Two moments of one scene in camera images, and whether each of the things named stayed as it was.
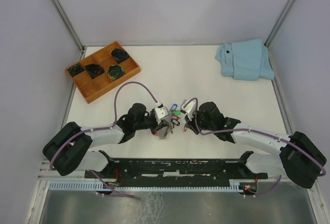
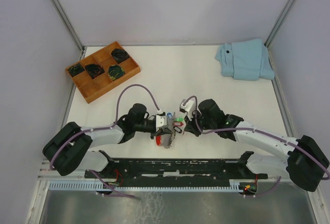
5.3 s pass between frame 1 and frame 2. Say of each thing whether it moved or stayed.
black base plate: stayed
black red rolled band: stayed
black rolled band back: stayed
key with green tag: moved
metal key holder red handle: moved
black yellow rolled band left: stayed
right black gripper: stayed
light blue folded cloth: stayed
